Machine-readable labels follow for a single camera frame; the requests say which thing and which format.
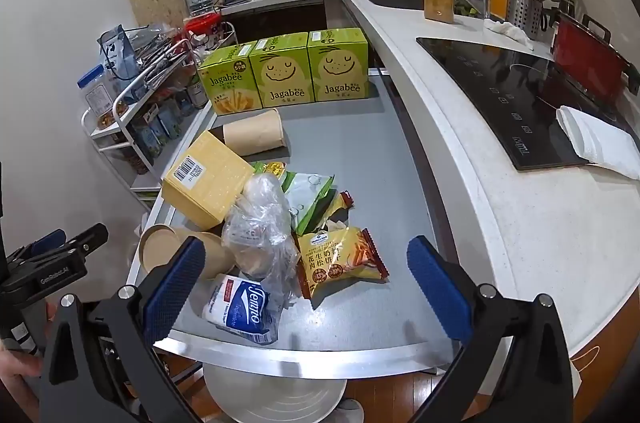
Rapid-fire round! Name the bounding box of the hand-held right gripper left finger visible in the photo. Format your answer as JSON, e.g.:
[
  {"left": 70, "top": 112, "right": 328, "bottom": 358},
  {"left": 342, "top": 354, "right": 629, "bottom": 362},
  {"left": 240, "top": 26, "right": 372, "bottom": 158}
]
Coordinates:
[{"left": 37, "top": 235, "right": 211, "bottom": 423}]

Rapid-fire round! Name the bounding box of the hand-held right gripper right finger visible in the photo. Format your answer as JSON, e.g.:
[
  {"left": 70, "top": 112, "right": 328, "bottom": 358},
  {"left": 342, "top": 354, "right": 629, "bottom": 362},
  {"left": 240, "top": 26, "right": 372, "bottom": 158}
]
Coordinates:
[{"left": 406, "top": 235, "right": 576, "bottom": 423}]

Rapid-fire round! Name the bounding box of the white folded cloth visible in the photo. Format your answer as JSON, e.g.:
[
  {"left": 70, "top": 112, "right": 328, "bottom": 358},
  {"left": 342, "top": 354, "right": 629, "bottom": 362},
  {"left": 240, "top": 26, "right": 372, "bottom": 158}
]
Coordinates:
[{"left": 556, "top": 105, "right": 640, "bottom": 180}]

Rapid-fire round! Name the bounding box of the clear plastic bag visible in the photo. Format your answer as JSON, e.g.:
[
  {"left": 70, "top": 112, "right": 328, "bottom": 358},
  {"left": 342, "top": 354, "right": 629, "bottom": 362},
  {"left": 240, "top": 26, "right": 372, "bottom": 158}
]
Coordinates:
[{"left": 221, "top": 173, "right": 301, "bottom": 304}]

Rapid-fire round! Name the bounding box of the group of blue packets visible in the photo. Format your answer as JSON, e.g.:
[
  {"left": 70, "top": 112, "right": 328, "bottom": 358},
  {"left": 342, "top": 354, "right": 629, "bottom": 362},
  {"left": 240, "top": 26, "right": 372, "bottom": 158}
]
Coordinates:
[{"left": 132, "top": 103, "right": 183, "bottom": 158}]

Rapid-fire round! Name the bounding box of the white wire cart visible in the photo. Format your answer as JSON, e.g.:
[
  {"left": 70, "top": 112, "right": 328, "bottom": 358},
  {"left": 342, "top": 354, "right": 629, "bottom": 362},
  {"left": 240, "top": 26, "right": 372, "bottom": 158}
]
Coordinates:
[{"left": 81, "top": 23, "right": 238, "bottom": 204}]

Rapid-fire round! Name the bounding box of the person's left hand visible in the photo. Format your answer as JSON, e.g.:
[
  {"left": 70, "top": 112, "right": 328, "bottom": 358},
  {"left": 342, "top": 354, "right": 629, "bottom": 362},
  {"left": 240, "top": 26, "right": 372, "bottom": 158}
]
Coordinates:
[{"left": 0, "top": 344, "right": 43, "bottom": 404}]

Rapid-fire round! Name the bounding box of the black induction cooktop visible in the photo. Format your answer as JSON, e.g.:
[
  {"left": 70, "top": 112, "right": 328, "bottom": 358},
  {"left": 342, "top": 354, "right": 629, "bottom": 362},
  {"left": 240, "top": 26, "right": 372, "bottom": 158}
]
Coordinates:
[{"left": 416, "top": 37, "right": 640, "bottom": 171}]

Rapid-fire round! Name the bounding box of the red cooking pot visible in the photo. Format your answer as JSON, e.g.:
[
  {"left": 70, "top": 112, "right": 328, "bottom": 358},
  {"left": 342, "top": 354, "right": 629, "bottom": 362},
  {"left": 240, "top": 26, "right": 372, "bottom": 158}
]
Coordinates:
[{"left": 552, "top": 14, "right": 640, "bottom": 104}]

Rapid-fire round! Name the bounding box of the blue and white tissue pack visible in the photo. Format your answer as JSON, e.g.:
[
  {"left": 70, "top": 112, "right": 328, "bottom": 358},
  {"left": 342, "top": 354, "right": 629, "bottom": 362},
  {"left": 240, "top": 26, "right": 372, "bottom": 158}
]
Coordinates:
[{"left": 202, "top": 274, "right": 278, "bottom": 346}]

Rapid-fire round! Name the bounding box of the white crumpled rag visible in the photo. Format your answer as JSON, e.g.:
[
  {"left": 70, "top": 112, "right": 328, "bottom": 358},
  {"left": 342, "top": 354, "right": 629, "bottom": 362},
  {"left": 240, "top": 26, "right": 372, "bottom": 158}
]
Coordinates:
[{"left": 482, "top": 19, "right": 533, "bottom": 51}]

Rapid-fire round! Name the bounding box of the blue printed bag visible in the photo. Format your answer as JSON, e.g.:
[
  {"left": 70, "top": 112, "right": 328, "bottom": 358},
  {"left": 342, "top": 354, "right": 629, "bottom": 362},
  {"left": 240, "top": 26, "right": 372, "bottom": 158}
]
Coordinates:
[{"left": 97, "top": 25, "right": 138, "bottom": 78}]

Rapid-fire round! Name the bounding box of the yellow biscuit packet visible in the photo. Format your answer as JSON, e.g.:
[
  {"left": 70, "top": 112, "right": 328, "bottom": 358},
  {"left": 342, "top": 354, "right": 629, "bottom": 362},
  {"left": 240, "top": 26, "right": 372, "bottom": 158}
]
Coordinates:
[{"left": 295, "top": 227, "right": 391, "bottom": 300}]

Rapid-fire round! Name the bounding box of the steel utensil holder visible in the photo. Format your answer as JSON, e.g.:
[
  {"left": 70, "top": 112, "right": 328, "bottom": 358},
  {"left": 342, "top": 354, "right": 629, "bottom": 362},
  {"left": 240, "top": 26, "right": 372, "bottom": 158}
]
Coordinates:
[{"left": 507, "top": 0, "right": 551, "bottom": 40}]

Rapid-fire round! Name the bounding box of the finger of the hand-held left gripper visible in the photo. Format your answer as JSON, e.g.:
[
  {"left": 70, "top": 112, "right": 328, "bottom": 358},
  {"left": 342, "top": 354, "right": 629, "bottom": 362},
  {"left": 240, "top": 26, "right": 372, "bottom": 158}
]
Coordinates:
[
  {"left": 0, "top": 223, "right": 109, "bottom": 300},
  {"left": 7, "top": 229, "right": 68, "bottom": 263}
]

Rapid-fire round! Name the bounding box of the green snack box with fries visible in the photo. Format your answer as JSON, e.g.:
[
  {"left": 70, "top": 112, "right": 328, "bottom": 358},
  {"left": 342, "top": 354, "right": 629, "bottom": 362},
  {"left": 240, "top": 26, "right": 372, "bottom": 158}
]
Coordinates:
[{"left": 198, "top": 44, "right": 263, "bottom": 116}]

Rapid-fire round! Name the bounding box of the yellow wrapper with red end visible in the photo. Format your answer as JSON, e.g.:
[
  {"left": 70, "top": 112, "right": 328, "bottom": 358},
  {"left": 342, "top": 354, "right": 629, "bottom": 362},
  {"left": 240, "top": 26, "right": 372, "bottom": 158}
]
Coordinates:
[{"left": 325, "top": 192, "right": 355, "bottom": 224}]

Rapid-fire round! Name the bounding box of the white and green wrapper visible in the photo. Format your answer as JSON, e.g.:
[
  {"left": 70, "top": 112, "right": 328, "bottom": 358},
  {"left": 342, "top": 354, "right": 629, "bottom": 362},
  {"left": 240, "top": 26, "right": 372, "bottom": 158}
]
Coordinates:
[{"left": 282, "top": 173, "right": 336, "bottom": 236}]

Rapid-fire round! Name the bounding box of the yellow cardboard box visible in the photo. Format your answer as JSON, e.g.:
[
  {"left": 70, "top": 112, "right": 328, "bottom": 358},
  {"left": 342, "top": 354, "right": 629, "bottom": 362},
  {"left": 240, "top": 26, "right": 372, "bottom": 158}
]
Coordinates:
[{"left": 161, "top": 130, "right": 256, "bottom": 229}]

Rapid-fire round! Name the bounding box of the green snack wrapper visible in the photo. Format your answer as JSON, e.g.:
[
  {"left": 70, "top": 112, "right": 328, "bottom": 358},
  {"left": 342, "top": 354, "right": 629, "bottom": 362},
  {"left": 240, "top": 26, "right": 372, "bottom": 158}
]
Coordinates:
[{"left": 251, "top": 162, "right": 337, "bottom": 238}]

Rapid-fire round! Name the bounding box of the tan paper cup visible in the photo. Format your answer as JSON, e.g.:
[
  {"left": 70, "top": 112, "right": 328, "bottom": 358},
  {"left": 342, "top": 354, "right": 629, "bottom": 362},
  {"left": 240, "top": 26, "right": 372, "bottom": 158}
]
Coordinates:
[{"left": 222, "top": 108, "right": 288, "bottom": 156}]

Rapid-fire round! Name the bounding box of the green snack box smiling face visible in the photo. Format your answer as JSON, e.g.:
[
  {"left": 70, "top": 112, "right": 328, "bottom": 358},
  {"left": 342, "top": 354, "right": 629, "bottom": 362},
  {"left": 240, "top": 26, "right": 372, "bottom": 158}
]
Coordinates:
[
  {"left": 249, "top": 33, "right": 316, "bottom": 110},
  {"left": 307, "top": 28, "right": 371, "bottom": 102}
]

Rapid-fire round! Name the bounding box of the red lidded container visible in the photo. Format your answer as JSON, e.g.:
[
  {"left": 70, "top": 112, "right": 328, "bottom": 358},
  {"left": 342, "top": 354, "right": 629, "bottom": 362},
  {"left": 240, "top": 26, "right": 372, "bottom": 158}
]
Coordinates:
[{"left": 184, "top": 15, "right": 222, "bottom": 36}]

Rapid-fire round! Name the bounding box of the clear jar with blue lid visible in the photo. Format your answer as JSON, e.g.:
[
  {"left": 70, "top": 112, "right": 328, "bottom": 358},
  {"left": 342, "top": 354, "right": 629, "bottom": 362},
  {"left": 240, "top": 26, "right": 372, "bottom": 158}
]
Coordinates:
[{"left": 77, "top": 65, "right": 121, "bottom": 131}]

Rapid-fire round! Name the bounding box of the brown paper bowl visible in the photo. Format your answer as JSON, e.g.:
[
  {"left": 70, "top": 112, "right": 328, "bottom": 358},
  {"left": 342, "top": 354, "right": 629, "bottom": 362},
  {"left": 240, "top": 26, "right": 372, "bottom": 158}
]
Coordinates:
[
  {"left": 139, "top": 225, "right": 190, "bottom": 276},
  {"left": 187, "top": 230, "right": 236, "bottom": 280}
]

